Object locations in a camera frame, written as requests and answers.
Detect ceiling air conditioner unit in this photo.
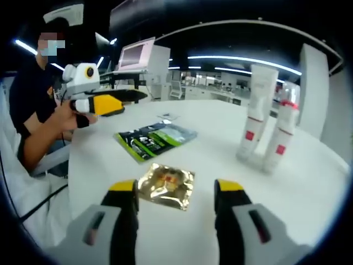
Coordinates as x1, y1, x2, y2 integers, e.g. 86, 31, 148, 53
42, 4, 85, 24

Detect long white lab counter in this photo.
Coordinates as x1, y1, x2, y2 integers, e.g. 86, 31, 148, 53
168, 82, 276, 111

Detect person's dark shirt torso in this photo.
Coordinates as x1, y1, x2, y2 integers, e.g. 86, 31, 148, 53
9, 59, 60, 133

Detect laptop with pink screen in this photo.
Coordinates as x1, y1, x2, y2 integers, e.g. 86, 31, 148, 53
113, 37, 156, 75

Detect long ceiling light strip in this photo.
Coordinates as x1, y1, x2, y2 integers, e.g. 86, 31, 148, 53
187, 55, 303, 76
214, 66, 253, 75

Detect person's left hand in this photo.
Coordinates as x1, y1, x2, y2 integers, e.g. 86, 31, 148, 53
55, 103, 96, 130

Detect black cable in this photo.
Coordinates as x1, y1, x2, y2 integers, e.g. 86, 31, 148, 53
16, 183, 68, 221

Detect white office chair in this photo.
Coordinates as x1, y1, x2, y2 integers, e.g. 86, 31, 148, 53
169, 79, 185, 100

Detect person's white garment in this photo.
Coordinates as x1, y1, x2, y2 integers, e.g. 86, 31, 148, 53
0, 115, 73, 248

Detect short ceiling light strip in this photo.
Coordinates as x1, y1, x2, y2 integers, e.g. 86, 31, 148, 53
15, 39, 38, 56

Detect clear skincare bottle red cap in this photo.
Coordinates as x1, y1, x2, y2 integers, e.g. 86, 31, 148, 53
280, 82, 301, 111

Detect small clear skincare sachet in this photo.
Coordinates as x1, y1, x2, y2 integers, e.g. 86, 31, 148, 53
157, 112, 180, 121

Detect gold foil skincare sachet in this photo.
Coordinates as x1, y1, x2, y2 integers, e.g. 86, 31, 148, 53
137, 162, 196, 212

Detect green black skincare product packet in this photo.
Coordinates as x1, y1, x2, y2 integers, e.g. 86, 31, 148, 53
114, 123, 199, 164

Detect white skincare tube red label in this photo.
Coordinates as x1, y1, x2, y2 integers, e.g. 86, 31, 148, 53
236, 64, 279, 163
261, 104, 301, 174

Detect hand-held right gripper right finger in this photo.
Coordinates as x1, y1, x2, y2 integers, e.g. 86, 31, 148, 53
214, 178, 304, 265

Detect black-legged standing desk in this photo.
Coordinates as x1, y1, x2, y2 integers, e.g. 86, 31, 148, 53
98, 68, 151, 105

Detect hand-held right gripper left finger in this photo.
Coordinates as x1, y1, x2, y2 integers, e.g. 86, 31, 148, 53
59, 178, 140, 265

